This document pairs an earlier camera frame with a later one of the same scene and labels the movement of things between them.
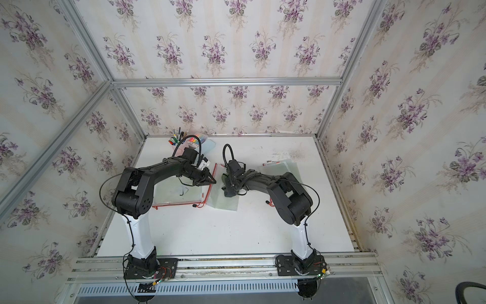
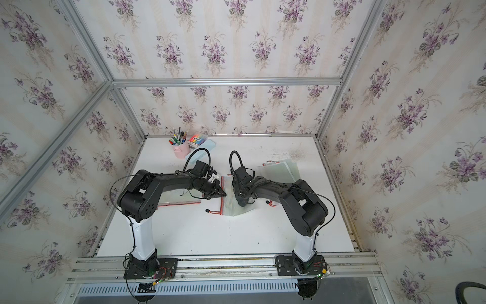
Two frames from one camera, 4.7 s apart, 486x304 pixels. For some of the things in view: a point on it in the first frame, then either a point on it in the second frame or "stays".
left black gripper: [204, 178] to [216, 188]
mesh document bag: [173, 191] stays
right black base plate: [285, 265] stays
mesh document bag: [280, 167] stays
